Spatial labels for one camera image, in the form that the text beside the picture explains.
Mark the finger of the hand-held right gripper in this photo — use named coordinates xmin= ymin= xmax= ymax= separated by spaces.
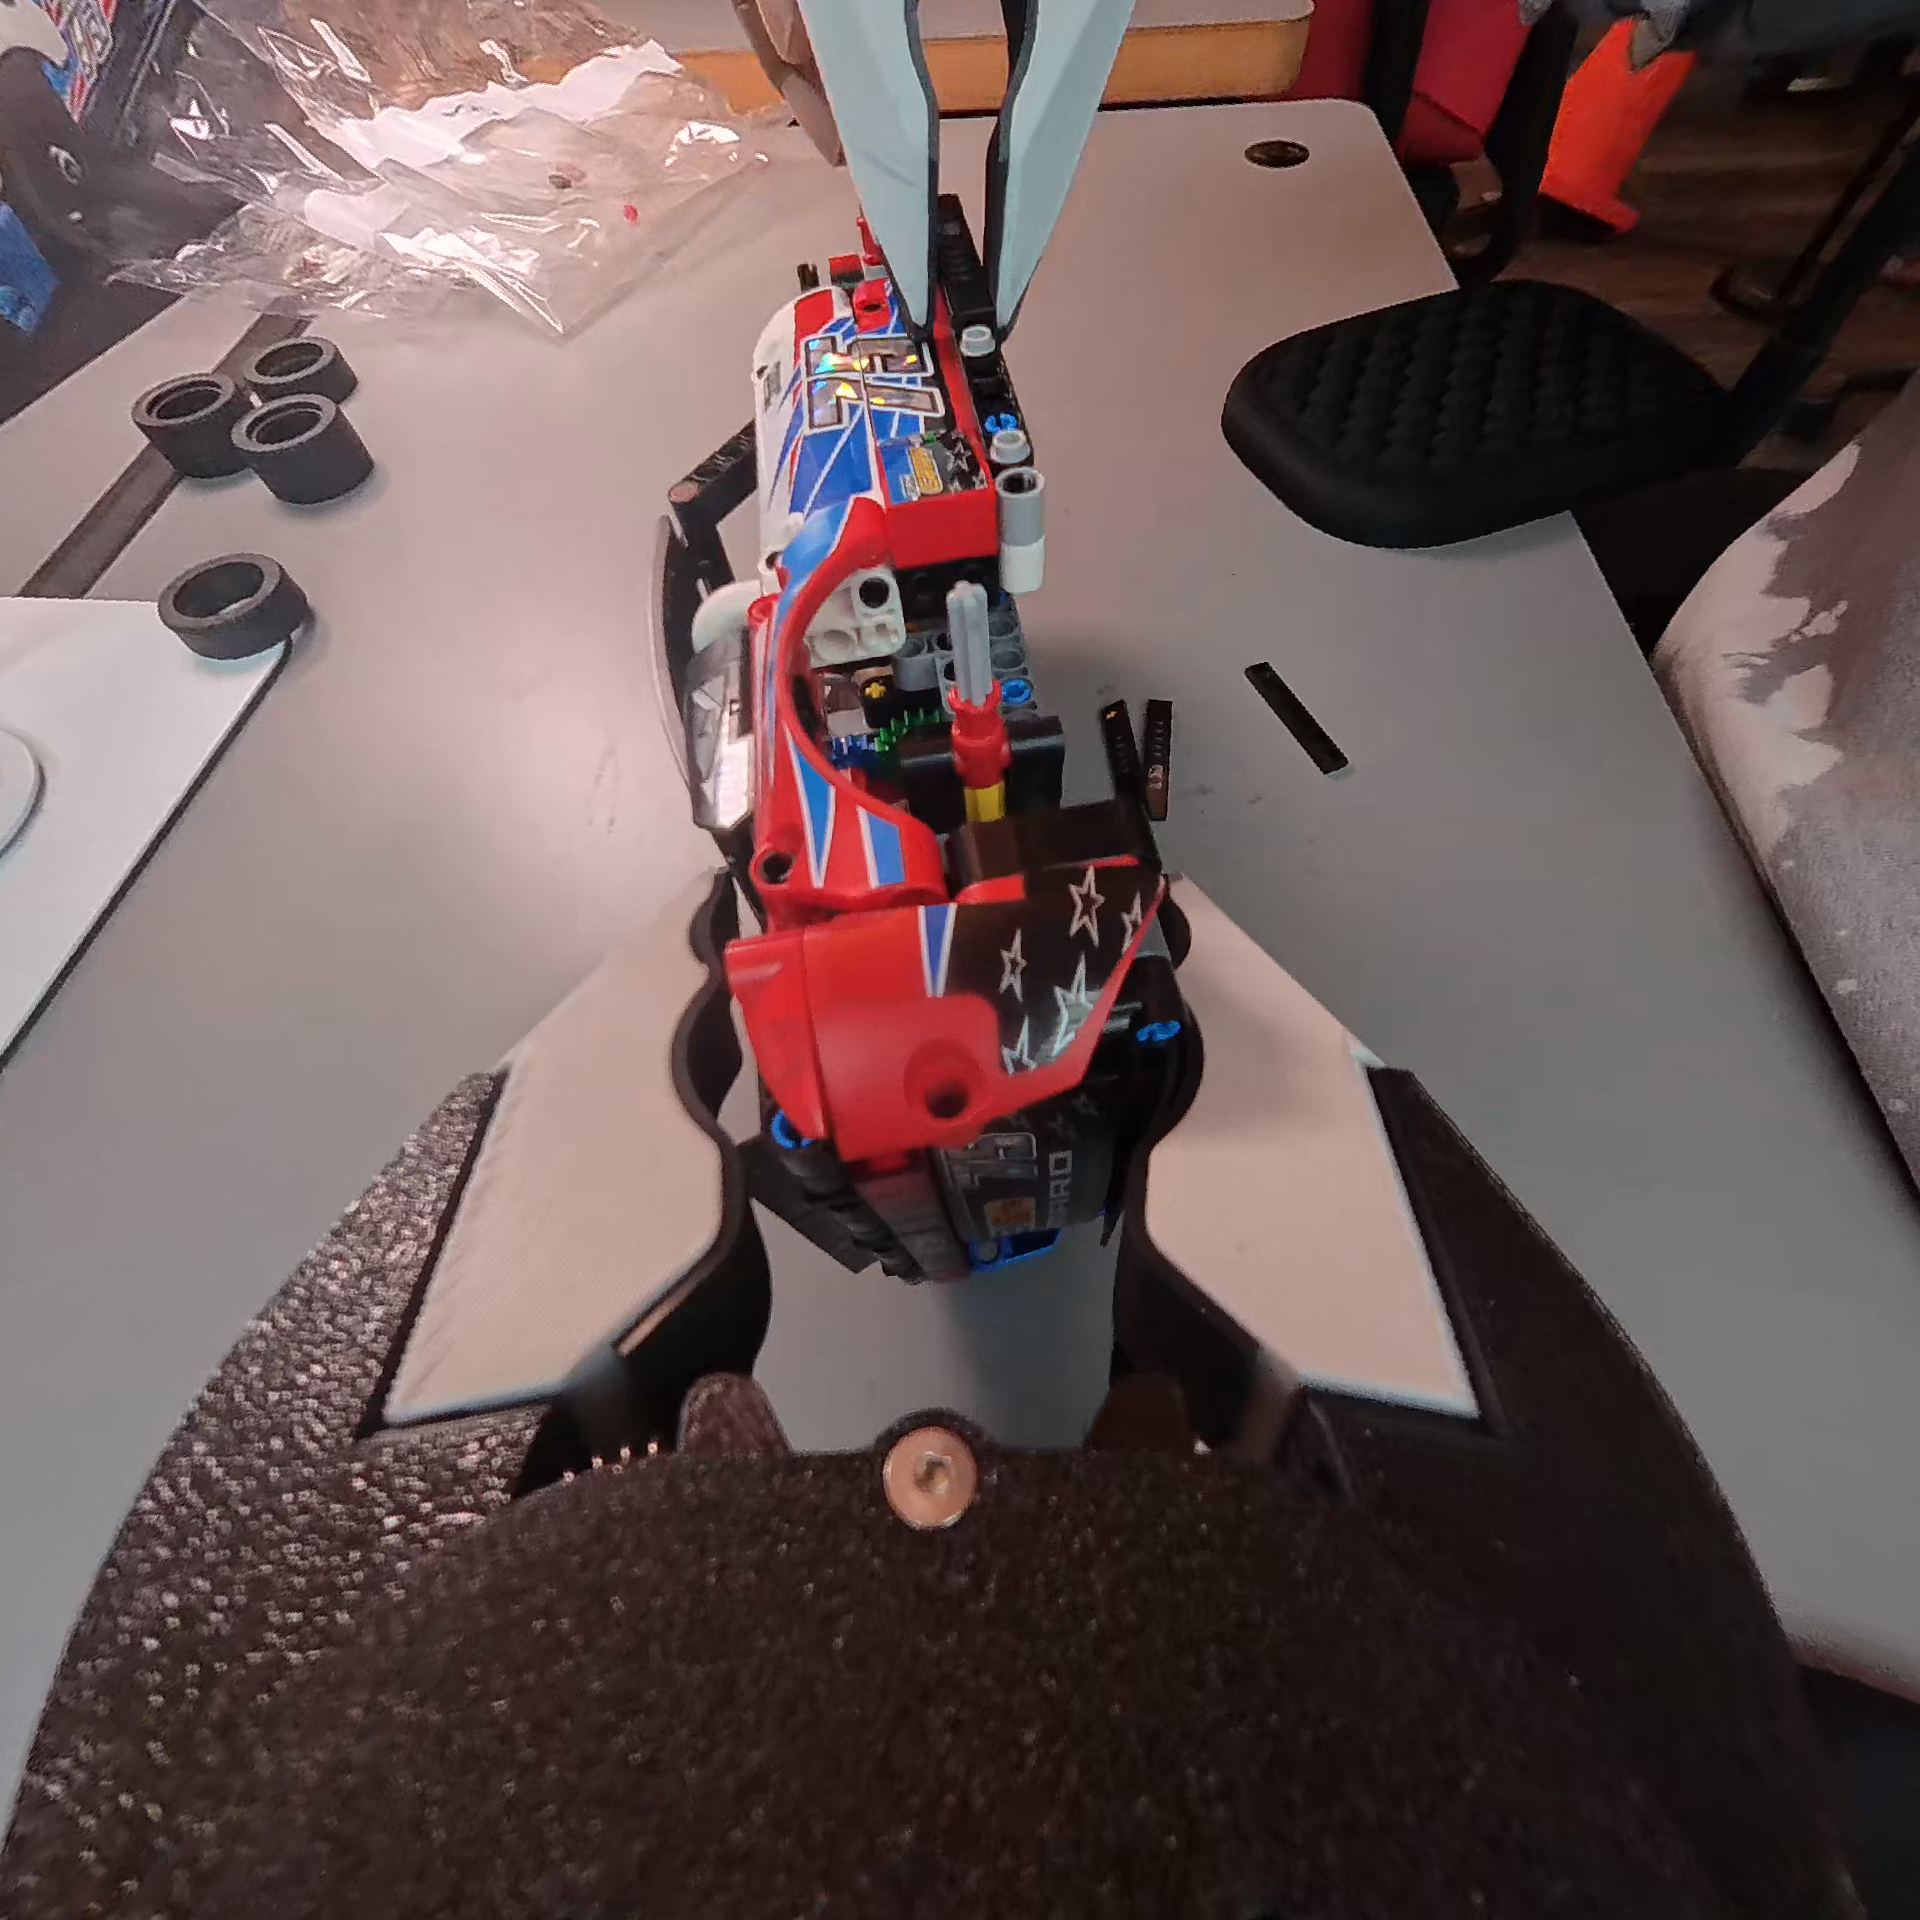
xmin=796 ymin=0 xmax=944 ymax=327
xmin=996 ymin=0 xmax=1144 ymax=337

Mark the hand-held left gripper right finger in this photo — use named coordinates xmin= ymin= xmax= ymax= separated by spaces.
xmin=1117 ymin=873 xmax=1505 ymax=1491

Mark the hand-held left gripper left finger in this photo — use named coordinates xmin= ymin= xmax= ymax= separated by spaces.
xmin=369 ymin=871 xmax=777 ymax=1491

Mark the red brick toy car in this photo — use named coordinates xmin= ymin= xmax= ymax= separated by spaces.
xmin=648 ymin=195 xmax=1203 ymax=1287

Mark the grey desk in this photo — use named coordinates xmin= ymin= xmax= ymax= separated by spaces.
xmin=0 ymin=97 xmax=1920 ymax=1673

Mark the wooden edged table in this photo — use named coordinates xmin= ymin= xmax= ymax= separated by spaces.
xmin=667 ymin=0 xmax=1319 ymax=118

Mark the red object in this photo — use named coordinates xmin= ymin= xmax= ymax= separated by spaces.
xmin=1392 ymin=0 xmax=1537 ymax=161

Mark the clear plastic bag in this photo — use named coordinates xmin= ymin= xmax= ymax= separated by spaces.
xmin=107 ymin=0 xmax=785 ymax=337

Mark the orange cone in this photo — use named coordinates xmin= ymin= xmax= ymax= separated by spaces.
xmin=1537 ymin=9 xmax=1700 ymax=237

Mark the white flat board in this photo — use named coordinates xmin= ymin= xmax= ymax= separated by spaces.
xmin=0 ymin=595 xmax=288 ymax=1066

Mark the black toy tire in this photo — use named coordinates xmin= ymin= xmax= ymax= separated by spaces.
xmin=241 ymin=337 xmax=361 ymax=410
xmin=131 ymin=372 xmax=251 ymax=482
xmin=231 ymin=391 xmax=375 ymax=505
xmin=159 ymin=554 xmax=312 ymax=662

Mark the dark printed toy box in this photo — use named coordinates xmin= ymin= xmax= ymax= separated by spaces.
xmin=0 ymin=0 xmax=283 ymax=433

